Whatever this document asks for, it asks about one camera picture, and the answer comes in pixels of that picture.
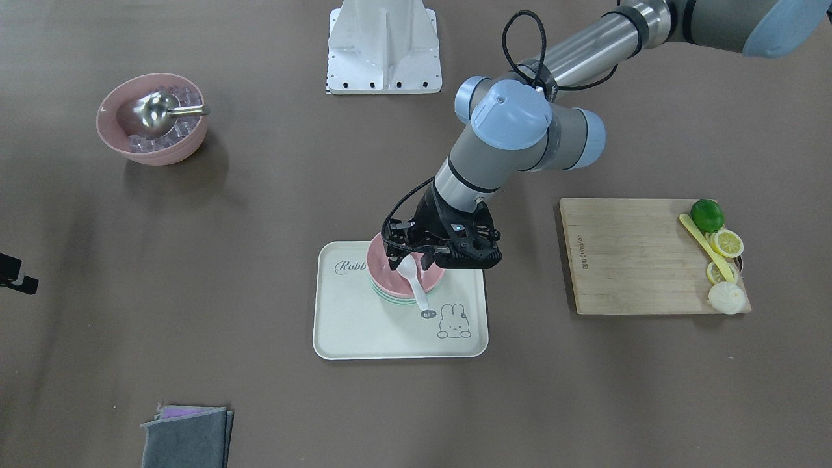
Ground large pink ice bowl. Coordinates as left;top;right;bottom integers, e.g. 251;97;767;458
95;72;210;166

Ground cream rabbit tray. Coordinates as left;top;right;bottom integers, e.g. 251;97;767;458
312;242;489;359

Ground grey folded cloth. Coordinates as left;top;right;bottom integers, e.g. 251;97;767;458
142;405;234;467

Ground white plastic spoon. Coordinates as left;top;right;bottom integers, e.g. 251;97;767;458
396;255;429;312

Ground wooden cutting board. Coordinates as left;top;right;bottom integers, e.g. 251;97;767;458
559;198;716;316

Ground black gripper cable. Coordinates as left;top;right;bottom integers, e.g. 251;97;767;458
383;10;618;241

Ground white pillar base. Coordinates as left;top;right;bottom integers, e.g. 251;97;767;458
325;1;443;95

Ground yellow plastic knife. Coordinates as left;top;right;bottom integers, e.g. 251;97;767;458
679;213;738;282

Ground metal ice scoop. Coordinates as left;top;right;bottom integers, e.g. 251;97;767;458
128;91;211;139

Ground green lime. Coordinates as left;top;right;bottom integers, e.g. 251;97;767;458
689;199;725;232

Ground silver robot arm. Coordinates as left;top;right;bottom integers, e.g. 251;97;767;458
380;1;830;270

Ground small pink bowl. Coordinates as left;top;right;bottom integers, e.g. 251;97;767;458
367;233;447;296

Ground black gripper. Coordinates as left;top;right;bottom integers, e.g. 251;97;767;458
382;183;502;270

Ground lemon slice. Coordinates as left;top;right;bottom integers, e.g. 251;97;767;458
707;228;745;259
705;261;741;285

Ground green stacked bowls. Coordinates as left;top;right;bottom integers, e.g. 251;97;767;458
369;279;419;308

